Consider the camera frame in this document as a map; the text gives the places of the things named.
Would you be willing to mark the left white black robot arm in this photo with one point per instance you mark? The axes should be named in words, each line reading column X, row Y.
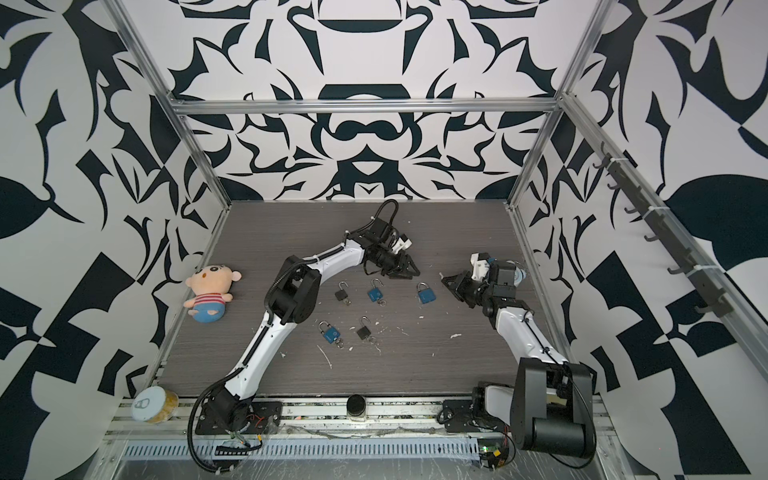
column 292, row 298

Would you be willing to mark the front blue padlock with key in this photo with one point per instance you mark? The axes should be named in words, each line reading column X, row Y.
column 330, row 334

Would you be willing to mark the small black padlock back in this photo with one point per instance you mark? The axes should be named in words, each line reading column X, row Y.
column 342, row 294

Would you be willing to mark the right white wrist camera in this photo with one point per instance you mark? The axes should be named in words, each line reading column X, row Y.
column 480, row 263

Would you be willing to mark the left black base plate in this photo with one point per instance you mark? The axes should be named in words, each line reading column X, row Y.
column 259, row 417

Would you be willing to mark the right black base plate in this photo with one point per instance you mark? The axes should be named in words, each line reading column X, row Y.
column 468, row 416

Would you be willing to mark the wall hook rail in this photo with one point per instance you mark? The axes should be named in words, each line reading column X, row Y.
column 709, row 280

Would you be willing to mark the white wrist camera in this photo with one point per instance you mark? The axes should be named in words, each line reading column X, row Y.
column 480, row 263
column 401, row 244

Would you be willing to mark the small blue alarm clock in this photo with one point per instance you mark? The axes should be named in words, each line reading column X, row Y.
column 519, row 275

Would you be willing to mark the front black padlock with key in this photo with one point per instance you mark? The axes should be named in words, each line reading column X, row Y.
column 364, row 332

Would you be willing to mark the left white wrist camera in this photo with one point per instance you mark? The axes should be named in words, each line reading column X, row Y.
column 401, row 244

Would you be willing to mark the green circuit board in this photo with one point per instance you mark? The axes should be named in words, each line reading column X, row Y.
column 495, row 453

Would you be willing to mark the white lid yellow jar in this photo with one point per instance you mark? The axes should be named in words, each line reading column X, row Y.
column 154, row 405

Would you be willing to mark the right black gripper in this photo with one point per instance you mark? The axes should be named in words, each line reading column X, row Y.
column 460, row 291

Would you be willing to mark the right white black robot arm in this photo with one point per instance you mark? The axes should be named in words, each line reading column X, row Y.
column 549, row 409

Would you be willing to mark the black round knob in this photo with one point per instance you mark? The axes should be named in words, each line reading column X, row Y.
column 356, row 407

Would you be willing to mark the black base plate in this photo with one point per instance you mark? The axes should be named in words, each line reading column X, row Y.
column 468, row 416
column 259, row 417

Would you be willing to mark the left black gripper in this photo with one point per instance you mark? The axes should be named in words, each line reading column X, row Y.
column 403, row 271

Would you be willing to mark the plush doll striped shirt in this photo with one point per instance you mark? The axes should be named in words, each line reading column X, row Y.
column 211, row 288

